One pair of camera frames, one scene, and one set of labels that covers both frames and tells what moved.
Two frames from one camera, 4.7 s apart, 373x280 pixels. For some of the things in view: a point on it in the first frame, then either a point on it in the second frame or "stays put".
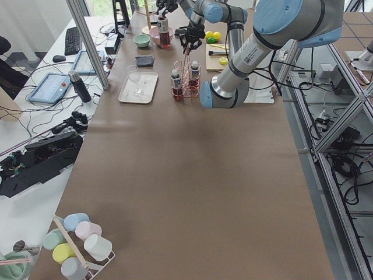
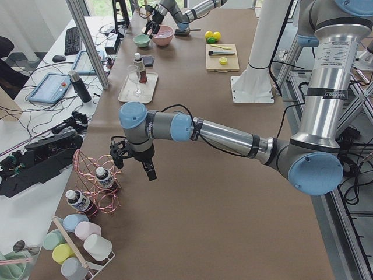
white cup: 99,247 stays put
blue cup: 71,219 stays put
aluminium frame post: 87,44 stays put
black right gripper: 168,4 to 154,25
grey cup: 73,269 stays put
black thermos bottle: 80,87 stays put
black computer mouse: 57,58 stays put
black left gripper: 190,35 to 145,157
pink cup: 85,228 stays put
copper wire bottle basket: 186,78 to 97,177
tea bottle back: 194,81 to 104,178
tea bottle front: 176,86 to 77,200
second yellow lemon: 217,35 stays put
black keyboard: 72,43 stays put
